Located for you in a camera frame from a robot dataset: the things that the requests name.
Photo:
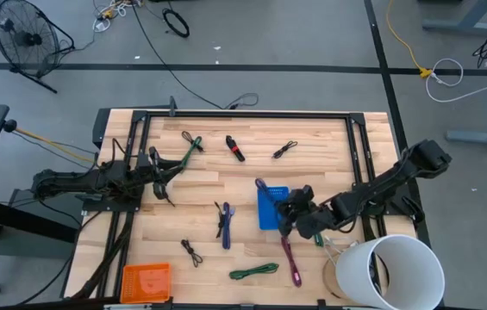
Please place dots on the black aluminium table frame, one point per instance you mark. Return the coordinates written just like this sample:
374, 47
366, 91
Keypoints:
247, 114

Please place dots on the orange plastic basket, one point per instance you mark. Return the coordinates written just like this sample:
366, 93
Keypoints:
146, 284

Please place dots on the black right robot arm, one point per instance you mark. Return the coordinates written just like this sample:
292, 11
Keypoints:
381, 189

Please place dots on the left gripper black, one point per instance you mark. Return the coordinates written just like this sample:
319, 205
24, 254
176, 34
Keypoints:
145, 172

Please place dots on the yellow rod with black knob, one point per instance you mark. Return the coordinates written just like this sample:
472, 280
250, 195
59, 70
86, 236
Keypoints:
45, 140

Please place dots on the blue plastic basket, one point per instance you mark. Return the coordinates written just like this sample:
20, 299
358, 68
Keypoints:
266, 215

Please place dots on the large white cylinder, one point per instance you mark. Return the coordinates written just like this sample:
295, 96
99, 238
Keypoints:
398, 275

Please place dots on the black corner plate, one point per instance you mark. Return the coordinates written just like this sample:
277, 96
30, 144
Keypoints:
101, 127

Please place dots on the round wooden disc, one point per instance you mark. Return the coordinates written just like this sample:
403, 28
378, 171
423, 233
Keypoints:
329, 280

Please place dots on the black floor fan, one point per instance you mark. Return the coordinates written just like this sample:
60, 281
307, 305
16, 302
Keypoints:
27, 39

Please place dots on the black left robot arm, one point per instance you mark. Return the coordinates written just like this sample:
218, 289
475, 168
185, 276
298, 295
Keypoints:
75, 181

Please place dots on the grey table foot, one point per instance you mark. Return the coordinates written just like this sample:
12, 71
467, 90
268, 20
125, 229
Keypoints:
476, 138
463, 26

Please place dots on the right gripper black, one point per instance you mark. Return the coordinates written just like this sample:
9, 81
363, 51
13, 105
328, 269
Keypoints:
307, 213

